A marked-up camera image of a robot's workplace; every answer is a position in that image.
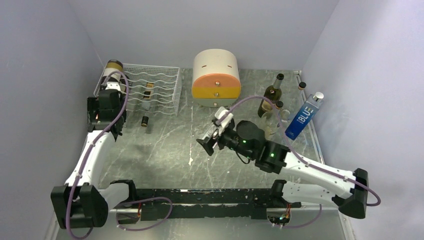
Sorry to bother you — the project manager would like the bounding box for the ruler set plastic package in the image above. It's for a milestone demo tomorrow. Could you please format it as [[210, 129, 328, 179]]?
[[200, 122, 220, 143]]

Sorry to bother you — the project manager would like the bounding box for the clear bottle black-gold label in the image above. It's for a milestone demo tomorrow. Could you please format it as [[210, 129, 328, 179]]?
[[141, 82, 156, 128]]

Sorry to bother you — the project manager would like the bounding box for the cream drawer cabinet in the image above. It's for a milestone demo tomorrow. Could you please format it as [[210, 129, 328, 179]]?
[[191, 48, 242, 108]]

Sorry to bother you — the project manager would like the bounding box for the clear glass bottle black cap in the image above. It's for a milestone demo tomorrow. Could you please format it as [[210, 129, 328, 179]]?
[[280, 81, 307, 123]]

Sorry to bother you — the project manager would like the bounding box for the clear bottle cream label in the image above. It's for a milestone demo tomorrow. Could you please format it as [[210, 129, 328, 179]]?
[[261, 100, 284, 140]]

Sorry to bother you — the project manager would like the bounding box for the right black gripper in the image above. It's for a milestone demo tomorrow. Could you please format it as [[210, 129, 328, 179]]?
[[196, 123, 255, 160]]

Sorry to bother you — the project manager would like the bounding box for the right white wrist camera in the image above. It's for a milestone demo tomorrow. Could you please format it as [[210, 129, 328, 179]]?
[[212, 106, 234, 136]]

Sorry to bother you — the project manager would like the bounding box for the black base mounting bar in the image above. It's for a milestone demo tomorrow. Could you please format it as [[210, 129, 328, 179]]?
[[113, 188, 302, 221]]

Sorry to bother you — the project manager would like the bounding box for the dark green wine bottle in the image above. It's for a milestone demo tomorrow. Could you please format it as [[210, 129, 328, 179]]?
[[257, 73, 285, 118]]

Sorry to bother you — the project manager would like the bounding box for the dark green lower-rack bottle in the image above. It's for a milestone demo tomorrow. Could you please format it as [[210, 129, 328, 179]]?
[[119, 74, 131, 101]]

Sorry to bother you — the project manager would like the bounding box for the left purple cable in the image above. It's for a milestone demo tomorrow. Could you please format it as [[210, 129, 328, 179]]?
[[65, 70, 173, 240]]

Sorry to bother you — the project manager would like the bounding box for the dark red wine bottle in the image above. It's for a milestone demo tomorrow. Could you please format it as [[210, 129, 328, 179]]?
[[100, 59, 123, 89]]

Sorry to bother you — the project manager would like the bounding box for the white wire wine rack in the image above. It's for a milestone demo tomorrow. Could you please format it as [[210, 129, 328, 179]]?
[[93, 63, 182, 115]]

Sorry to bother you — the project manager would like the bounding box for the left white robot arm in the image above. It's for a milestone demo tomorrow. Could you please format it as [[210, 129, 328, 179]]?
[[50, 89, 139, 229]]

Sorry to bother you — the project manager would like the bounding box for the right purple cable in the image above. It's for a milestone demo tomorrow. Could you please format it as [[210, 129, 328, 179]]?
[[218, 95, 382, 229]]

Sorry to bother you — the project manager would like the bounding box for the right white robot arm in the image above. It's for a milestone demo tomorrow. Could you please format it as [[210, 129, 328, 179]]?
[[196, 120, 369, 219]]

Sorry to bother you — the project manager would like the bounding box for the purple cable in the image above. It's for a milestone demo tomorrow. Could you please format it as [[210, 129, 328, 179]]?
[[65, 70, 173, 240], [218, 95, 382, 229]]

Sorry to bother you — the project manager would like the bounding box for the blue clear square bottle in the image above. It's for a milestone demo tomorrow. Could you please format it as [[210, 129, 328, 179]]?
[[284, 91, 324, 140]]

